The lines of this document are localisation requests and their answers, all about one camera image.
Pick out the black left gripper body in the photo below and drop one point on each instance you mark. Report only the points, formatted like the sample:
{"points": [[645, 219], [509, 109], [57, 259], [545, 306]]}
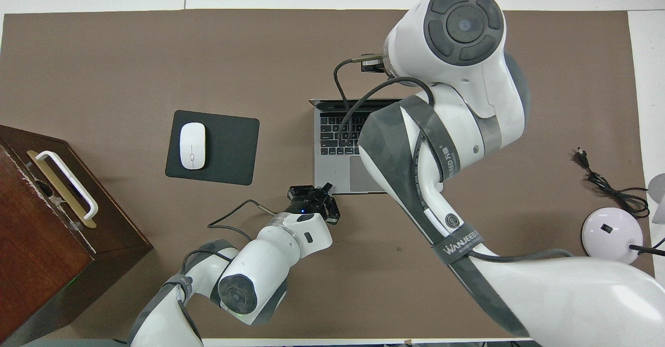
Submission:
{"points": [[311, 204]]}

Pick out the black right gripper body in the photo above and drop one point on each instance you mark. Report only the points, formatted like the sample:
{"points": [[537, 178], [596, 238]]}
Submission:
{"points": [[373, 65]]}

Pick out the grey aluminium laptop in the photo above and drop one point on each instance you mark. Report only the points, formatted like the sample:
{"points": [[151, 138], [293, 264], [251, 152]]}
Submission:
{"points": [[335, 175]]}

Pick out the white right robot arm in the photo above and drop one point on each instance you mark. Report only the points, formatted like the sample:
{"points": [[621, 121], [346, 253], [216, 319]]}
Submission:
{"points": [[467, 103]]}

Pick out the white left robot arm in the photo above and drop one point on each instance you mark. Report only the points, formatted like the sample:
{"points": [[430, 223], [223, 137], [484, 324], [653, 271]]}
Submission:
{"points": [[270, 264]]}

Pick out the black mouse pad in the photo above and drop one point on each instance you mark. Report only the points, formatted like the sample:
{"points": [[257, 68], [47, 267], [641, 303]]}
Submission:
{"points": [[228, 149]]}

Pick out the white computer mouse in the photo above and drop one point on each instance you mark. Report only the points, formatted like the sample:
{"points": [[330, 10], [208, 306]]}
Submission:
{"points": [[193, 147]]}

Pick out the brown table mat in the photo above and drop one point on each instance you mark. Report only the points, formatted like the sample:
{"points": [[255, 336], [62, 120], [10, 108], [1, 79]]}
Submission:
{"points": [[156, 61]]}

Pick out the dark wooden box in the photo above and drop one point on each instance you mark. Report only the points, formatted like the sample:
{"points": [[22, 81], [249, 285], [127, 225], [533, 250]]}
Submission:
{"points": [[36, 253]]}

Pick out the white desk lamp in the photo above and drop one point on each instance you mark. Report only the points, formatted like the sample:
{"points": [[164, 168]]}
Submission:
{"points": [[610, 232]]}

